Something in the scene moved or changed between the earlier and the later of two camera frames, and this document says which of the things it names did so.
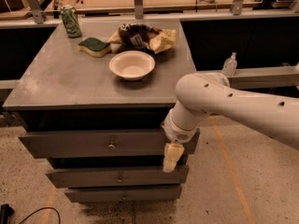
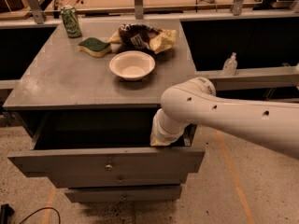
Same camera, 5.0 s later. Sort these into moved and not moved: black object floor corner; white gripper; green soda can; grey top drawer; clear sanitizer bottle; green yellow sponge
Moved: white gripper; grey top drawer
Not moved: green yellow sponge; clear sanitizer bottle; green soda can; black object floor corner
